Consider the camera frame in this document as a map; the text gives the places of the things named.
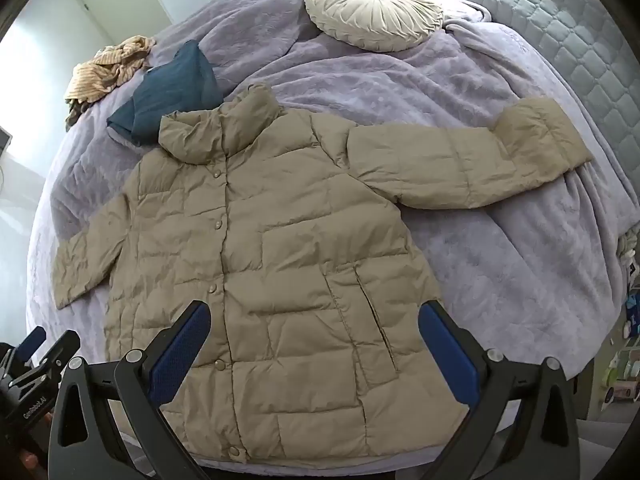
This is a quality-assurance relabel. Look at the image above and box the teal blue garment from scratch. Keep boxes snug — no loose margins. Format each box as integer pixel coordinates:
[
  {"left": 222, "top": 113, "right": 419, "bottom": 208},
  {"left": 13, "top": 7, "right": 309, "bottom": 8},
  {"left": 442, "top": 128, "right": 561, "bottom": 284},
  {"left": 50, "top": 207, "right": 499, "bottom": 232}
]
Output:
[{"left": 106, "top": 40, "right": 223, "bottom": 148}]

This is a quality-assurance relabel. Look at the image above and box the grey quilted bedspread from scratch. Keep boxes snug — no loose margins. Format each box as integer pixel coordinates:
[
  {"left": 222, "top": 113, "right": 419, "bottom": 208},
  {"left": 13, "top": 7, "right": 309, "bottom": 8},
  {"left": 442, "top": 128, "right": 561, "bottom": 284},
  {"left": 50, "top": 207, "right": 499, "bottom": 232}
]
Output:
[{"left": 400, "top": 0, "right": 640, "bottom": 241}]

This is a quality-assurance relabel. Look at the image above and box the group of small bottles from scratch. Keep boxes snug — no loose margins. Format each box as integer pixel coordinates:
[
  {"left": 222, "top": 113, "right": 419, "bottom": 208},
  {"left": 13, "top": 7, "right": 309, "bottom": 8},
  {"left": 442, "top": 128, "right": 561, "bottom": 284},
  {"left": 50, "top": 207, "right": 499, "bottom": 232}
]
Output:
[{"left": 595, "top": 230, "right": 640, "bottom": 413}]

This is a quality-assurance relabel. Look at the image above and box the person's left hand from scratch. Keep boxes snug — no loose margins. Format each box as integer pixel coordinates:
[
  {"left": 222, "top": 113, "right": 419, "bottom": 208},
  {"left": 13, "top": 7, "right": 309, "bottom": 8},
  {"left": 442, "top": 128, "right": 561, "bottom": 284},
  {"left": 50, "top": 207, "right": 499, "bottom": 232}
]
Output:
[{"left": 17, "top": 412, "right": 55, "bottom": 470}]

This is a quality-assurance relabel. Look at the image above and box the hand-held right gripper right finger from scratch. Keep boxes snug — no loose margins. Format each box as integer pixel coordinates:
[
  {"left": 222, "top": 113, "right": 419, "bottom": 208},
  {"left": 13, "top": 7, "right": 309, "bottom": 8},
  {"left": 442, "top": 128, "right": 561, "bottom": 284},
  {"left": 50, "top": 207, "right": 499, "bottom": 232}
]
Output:
[{"left": 419, "top": 300, "right": 582, "bottom": 480}]

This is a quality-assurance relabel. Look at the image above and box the round cream pleated cushion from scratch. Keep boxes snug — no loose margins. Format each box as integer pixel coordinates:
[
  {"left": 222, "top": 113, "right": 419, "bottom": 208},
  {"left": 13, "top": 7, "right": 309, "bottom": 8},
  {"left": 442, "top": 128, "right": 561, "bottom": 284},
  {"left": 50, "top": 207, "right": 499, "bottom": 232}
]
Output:
[{"left": 304, "top": 0, "right": 445, "bottom": 53}]

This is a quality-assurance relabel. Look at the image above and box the beige puffer jacket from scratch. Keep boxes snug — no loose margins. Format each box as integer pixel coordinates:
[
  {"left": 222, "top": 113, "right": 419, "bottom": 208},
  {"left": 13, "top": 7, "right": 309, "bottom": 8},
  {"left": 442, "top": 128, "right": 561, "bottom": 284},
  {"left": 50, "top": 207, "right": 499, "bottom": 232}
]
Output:
[{"left": 51, "top": 84, "right": 596, "bottom": 463}]

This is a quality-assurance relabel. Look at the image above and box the lavender fleece blanket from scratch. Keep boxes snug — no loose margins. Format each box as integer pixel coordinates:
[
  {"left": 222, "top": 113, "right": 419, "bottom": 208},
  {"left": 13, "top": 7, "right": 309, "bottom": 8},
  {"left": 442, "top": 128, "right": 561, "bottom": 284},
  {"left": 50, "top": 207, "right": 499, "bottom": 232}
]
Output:
[{"left": 25, "top": 0, "right": 637, "bottom": 467}]

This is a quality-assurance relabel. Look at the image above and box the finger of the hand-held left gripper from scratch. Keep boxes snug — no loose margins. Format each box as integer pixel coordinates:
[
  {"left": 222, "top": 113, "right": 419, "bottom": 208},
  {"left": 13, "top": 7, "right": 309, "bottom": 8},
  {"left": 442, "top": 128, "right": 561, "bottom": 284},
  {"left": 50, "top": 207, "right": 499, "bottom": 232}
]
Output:
[
  {"left": 34, "top": 330, "right": 82, "bottom": 382},
  {"left": 12, "top": 326, "right": 47, "bottom": 364}
]

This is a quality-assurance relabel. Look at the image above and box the tan striped garment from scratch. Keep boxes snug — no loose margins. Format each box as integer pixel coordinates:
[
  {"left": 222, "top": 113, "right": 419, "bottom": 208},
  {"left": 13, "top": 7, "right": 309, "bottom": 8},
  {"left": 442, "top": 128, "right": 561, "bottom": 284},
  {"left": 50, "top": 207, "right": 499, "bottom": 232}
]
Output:
[{"left": 64, "top": 35, "right": 157, "bottom": 131}]

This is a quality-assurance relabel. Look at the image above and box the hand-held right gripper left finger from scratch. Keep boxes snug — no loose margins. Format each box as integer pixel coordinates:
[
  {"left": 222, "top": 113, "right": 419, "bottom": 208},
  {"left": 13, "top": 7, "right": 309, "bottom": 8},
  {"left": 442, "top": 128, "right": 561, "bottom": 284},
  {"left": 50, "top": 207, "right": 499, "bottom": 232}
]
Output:
[{"left": 50, "top": 300, "right": 212, "bottom": 480}]

